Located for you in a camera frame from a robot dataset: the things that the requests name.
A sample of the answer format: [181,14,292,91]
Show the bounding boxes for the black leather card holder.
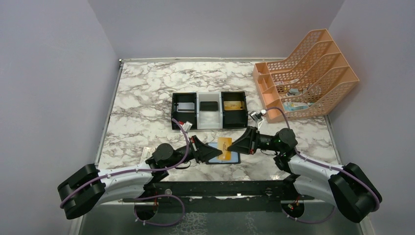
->
[207,152,241,165]

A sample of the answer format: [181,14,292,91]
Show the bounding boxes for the gold VIP card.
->
[217,137,232,162]
[224,101,245,111]

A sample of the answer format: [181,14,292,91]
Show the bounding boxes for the black white three-compartment tray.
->
[171,91,248,130]

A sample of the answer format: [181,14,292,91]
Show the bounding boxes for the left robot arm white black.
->
[57,136,222,220]

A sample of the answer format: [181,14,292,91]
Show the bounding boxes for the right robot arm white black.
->
[228,126,382,223]

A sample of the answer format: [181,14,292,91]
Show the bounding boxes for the black card in tray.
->
[199,101,219,112]

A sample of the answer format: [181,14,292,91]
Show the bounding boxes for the silver card in tray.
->
[176,102,195,113]

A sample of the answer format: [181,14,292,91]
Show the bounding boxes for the items inside file rack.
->
[276,79,321,111]

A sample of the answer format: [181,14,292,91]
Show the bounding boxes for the orange plastic file rack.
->
[253,29,359,123]

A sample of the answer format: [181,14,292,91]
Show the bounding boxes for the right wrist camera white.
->
[249,110,267,125]

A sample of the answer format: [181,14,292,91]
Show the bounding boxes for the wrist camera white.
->
[179,121,193,133]
[249,110,267,125]

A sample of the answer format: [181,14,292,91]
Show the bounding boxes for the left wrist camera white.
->
[179,121,193,133]

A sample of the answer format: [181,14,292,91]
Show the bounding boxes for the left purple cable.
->
[59,118,186,227]

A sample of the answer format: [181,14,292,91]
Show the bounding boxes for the purple cable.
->
[59,118,186,227]
[259,107,381,224]

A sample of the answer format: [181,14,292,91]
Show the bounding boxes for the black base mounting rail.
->
[123,180,312,213]

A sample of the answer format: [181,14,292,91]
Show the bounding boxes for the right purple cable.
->
[259,107,381,224]

